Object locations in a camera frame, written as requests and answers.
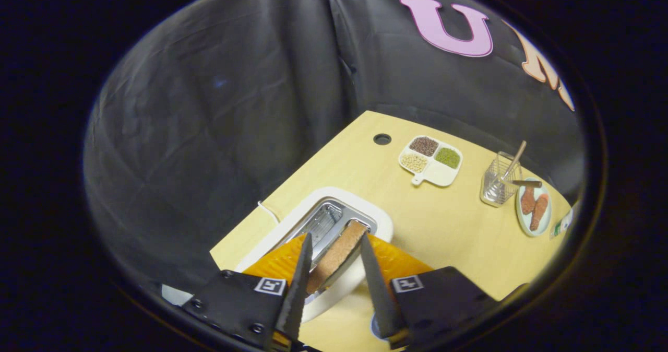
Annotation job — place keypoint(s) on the clear water bottle green cap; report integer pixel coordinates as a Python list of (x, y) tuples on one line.
[(562, 224)]

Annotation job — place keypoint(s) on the brown-crust bread slice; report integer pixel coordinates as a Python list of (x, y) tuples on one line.
[(339, 253)]

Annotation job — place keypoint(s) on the pale round chair seat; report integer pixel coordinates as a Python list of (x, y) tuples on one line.
[(175, 294)]

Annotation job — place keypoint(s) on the pale green plate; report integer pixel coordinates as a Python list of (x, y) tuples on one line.
[(522, 221)]

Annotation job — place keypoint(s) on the brown meat patty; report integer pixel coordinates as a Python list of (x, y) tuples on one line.
[(527, 200), (539, 213)]

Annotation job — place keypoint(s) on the blue round plate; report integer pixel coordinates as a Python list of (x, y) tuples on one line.
[(374, 327)]

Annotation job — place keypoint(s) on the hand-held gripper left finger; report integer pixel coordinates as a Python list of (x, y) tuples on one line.
[(245, 302)]

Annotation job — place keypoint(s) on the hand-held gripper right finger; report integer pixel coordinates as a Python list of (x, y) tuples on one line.
[(443, 302)]

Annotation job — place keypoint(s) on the wooden utensil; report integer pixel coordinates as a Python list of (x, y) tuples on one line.
[(516, 156)]

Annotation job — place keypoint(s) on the white toaster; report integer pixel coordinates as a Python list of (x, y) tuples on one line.
[(339, 198)]

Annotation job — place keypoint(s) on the white divided bean dish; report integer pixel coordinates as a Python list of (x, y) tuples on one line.
[(441, 174)]

